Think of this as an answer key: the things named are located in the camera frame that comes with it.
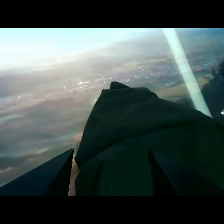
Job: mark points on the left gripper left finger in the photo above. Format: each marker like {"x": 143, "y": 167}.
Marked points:
{"x": 43, "y": 180}

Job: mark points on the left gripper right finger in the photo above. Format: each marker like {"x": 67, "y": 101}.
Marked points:
{"x": 180, "y": 181}

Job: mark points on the dark green garment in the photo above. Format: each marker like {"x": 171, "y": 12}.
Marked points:
{"x": 140, "y": 133}

